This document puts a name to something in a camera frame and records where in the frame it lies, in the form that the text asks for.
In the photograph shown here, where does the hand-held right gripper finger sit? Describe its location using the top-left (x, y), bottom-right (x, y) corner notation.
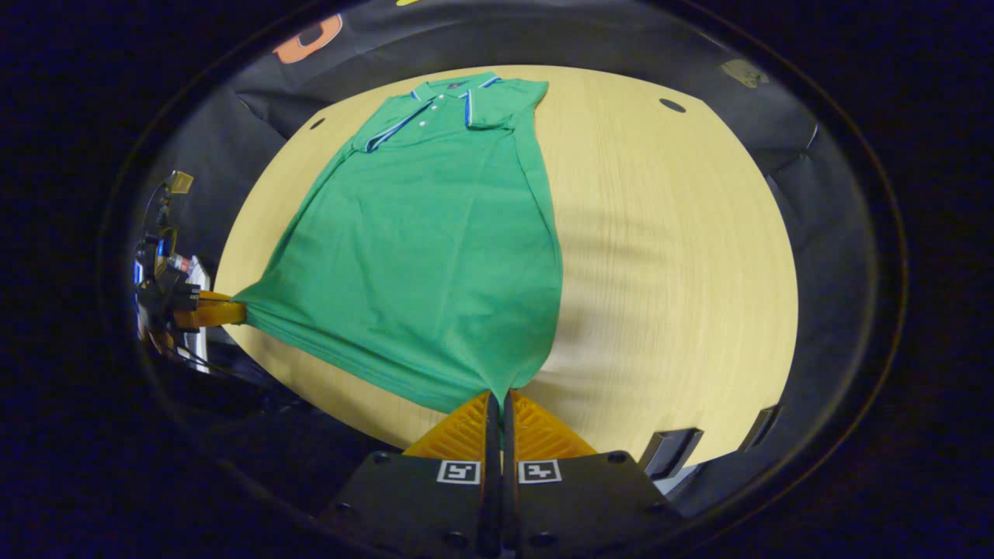
top-left (313, 390), bottom-right (503, 559)
top-left (502, 390), bottom-right (686, 559)

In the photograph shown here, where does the black table leg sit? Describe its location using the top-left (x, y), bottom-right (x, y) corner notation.
top-left (738, 404), bottom-right (782, 453)
top-left (638, 427), bottom-right (704, 482)

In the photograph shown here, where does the green T-shirt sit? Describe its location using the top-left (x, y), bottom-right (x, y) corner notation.
top-left (231, 71), bottom-right (564, 416)

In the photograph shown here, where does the black backdrop cloth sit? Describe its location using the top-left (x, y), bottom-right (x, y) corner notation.
top-left (132, 0), bottom-right (882, 505)

